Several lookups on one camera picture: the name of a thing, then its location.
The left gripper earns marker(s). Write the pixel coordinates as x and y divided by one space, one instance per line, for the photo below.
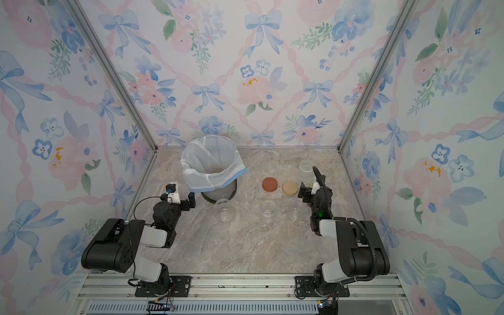
186 207

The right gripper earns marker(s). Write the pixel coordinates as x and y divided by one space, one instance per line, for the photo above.
308 191

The glass jar with rice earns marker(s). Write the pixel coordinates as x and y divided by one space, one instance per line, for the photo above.
268 208

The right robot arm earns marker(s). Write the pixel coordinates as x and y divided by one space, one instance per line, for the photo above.
383 259

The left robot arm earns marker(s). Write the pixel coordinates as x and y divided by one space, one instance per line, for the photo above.
116 245

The black mesh trash bin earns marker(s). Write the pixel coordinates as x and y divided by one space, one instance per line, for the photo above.
226 192

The white trash bag liner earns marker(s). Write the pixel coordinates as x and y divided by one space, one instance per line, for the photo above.
211 163

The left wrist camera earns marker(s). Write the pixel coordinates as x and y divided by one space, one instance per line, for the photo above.
172 193

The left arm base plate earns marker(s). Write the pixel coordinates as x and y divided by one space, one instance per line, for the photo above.
173 286

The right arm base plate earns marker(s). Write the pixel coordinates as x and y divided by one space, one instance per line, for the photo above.
307 287

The aluminium front rail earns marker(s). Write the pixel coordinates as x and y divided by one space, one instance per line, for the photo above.
242 294

